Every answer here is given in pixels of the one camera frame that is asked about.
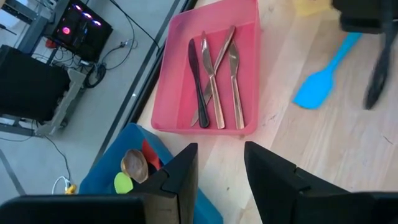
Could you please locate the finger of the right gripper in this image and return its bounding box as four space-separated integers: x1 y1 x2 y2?
363 30 398 110

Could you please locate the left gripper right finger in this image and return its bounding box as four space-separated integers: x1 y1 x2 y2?
244 141 398 224

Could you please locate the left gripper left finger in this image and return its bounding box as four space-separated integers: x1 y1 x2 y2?
0 142 199 224

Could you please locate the green silicone spoon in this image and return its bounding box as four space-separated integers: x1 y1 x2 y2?
113 171 134 195

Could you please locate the dark wooden spoon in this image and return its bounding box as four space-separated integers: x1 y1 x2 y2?
120 148 149 184

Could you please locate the blue silicone spatula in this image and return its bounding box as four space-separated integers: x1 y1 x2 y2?
292 32 364 110

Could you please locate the red silicone spoon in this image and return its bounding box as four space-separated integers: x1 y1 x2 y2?
141 139 162 171

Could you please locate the black knife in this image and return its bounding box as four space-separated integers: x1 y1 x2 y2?
187 37 210 129

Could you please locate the teal blue plastic bin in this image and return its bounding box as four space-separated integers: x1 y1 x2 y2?
78 123 224 224

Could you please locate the yellow plastic bin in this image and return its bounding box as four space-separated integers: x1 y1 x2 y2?
292 0 333 17

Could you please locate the grey metal stand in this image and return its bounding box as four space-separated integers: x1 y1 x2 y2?
0 0 87 138

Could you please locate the black cabinet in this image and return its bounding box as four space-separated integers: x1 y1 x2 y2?
0 44 72 123

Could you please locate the pink plastic bin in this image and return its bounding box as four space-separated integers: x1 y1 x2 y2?
150 0 261 136

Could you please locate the black computer tower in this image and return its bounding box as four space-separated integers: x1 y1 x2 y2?
51 0 114 62

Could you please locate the white cable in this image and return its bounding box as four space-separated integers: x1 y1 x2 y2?
51 175 71 195

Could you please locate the black cable bundle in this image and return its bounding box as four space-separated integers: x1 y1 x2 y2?
82 39 139 90

